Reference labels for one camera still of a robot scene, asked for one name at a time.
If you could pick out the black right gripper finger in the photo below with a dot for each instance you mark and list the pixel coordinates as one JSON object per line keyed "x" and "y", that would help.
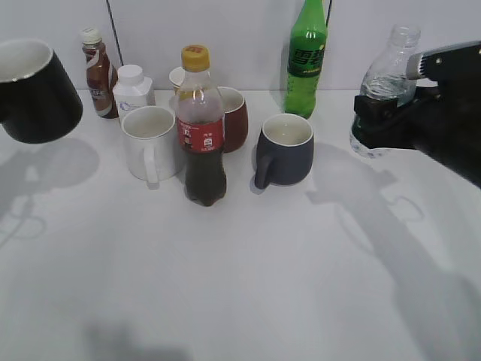
{"x": 377, "y": 123}

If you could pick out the dark red mug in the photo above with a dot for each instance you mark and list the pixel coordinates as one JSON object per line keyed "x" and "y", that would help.
{"x": 236, "y": 118}

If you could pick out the white ceramic mug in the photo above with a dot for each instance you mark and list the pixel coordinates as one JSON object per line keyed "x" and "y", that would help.
{"x": 153, "y": 153}

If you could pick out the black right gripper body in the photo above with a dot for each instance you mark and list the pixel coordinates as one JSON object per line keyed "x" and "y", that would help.
{"x": 443, "y": 122}

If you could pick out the green soda bottle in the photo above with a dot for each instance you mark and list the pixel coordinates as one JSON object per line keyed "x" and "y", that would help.
{"x": 306, "y": 53}

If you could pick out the clear water bottle green label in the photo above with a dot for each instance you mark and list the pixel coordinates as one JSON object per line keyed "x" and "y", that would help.
{"x": 386, "y": 80}

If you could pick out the brown coffee drink bottle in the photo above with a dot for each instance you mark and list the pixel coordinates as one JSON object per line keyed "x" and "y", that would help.
{"x": 101, "y": 75}

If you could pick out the black mug white interior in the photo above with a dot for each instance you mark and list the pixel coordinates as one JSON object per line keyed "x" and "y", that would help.
{"x": 39, "y": 103}

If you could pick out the white plastic milk bottle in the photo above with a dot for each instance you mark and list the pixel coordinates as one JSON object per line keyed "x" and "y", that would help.
{"x": 133, "y": 90}

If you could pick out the dark blue-grey mug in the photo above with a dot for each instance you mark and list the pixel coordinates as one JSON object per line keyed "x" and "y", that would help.
{"x": 284, "y": 152}

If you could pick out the cola bottle yellow cap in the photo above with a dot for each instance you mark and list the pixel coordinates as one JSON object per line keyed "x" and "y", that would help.
{"x": 200, "y": 115}

